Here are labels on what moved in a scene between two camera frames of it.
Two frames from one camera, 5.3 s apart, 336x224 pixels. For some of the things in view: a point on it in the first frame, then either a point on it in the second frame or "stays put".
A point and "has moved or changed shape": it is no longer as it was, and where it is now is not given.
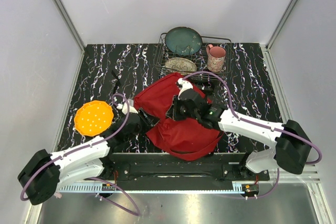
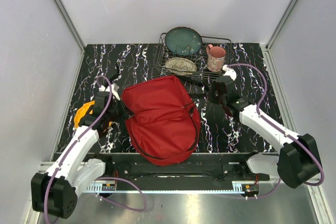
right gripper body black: (180, 113) to (213, 96)
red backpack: (186, 138) has moved or changed shape
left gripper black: (150, 119) to (125, 111)
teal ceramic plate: (184, 41) stays put
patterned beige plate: (180, 65) stays put
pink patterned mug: (215, 57) stays put
